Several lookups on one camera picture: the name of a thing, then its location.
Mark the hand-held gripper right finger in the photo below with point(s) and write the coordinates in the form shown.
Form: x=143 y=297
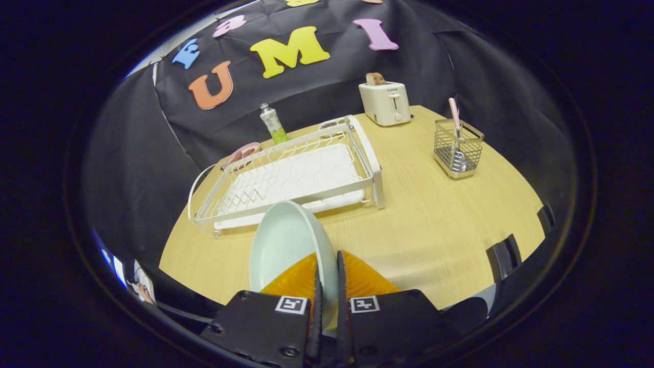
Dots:
x=342 y=327

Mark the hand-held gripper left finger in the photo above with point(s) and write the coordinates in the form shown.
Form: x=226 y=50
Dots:
x=316 y=327

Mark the light green plate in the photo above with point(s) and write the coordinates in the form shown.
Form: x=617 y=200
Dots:
x=286 y=245

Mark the pink plate with food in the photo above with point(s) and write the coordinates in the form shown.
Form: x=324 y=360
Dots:
x=242 y=153

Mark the white drain tray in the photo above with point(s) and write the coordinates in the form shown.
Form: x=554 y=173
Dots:
x=306 y=174

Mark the white divided food tray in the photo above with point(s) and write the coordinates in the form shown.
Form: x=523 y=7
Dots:
x=329 y=123

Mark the green liquid bottle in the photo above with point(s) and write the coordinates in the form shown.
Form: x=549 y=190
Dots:
x=273 y=125

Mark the white toaster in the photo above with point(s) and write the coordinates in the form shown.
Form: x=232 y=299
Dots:
x=386 y=105

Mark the brown toast slice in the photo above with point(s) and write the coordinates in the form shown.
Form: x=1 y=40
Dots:
x=376 y=79

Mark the black backdrop cloth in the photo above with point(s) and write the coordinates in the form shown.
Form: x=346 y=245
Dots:
x=127 y=153

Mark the black table edge bracket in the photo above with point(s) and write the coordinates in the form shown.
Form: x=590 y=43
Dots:
x=545 y=220
x=503 y=258

